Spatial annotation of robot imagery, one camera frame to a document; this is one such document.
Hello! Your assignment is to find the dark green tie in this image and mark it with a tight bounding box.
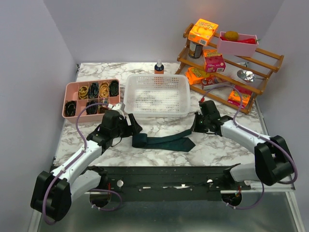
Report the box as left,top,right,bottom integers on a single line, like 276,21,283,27
132,130,196,152

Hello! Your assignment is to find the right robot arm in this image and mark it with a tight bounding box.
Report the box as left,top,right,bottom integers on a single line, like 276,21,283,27
191,100,296,189

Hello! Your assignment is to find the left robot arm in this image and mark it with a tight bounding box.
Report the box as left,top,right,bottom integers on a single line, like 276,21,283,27
30,110,142,225

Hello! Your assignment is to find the orange sponge box lower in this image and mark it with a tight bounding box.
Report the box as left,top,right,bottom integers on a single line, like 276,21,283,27
227,86,252,109

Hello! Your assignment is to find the orange sponge box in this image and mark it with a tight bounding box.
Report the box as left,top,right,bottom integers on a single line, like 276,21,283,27
185,67,212,85
188,18,219,46
227,86,252,109

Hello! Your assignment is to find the white plastic basket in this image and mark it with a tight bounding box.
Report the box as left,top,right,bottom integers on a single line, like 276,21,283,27
123,74,191,117

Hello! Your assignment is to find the patterned rolled tie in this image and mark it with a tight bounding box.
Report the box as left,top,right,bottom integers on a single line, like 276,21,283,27
98,98,109,114

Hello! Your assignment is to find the white red flat box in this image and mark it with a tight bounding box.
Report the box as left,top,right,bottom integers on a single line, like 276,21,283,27
201,75,230,90

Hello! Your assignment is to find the black rolled tie bottom middle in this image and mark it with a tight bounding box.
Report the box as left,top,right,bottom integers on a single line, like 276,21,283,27
86,100,98,115

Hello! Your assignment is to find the black rolled tie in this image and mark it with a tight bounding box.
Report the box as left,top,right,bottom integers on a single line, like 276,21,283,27
86,100,98,115
64,101,76,117
109,80,119,97

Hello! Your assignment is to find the black rolled tie top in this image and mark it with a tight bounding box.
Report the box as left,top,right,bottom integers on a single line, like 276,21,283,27
109,80,119,97

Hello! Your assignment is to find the orange sponge box middle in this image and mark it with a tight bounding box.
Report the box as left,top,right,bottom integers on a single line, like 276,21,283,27
185,67,212,85

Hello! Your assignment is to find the yellow rolled tie right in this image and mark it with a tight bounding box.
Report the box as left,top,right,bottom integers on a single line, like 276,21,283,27
99,82,109,98

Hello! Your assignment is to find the yellow rolled tie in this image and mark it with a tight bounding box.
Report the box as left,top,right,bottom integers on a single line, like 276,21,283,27
99,82,109,98
78,86,88,100

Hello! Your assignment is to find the dark blue rolled tie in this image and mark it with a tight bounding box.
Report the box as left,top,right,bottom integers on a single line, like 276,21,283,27
88,82,99,99

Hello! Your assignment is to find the wooden tiered rack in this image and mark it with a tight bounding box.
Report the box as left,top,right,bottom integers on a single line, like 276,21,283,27
174,23,284,115

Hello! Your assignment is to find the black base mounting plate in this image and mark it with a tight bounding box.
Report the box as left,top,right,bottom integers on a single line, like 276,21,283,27
70,165,252,203

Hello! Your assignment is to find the pink sponge box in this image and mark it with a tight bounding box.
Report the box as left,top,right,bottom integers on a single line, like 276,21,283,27
203,49,226,73

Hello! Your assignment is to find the yellow rolled tie left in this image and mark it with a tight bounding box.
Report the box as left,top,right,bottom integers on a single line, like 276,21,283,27
78,86,88,100

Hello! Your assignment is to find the silver metal spoon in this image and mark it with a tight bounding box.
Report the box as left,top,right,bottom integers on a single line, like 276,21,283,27
237,69,264,83

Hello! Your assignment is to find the black rolled tie bottom left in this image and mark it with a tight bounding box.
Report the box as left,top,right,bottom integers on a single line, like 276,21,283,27
64,101,76,117

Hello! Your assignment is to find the pink compartment organizer box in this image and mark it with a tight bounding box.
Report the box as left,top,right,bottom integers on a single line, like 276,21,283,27
62,79,120,123

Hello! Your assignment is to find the orange spray bottle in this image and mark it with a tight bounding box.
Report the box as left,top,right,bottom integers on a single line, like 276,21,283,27
154,59,164,74

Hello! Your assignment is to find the dark jar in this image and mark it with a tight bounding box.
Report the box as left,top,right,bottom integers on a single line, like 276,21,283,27
188,41,203,58

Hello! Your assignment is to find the pink rectangular bin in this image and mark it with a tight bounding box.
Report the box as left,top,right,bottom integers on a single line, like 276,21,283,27
217,31,259,57

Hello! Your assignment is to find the brown potato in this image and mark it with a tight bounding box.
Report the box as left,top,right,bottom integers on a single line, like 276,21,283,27
224,31,239,42

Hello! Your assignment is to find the orange sponge box top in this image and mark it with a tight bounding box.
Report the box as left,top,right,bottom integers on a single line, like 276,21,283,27
188,18,219,46

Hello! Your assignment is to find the red chili pepper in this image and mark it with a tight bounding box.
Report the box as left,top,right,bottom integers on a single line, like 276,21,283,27
220,36,259,44

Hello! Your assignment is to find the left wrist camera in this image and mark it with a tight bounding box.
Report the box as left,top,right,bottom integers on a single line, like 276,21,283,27
112,102,125,115

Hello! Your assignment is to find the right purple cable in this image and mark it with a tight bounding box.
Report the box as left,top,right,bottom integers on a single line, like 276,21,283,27
200,83,299,210

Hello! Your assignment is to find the aluminium rail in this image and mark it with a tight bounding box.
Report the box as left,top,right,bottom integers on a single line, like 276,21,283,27
214,181,295,194

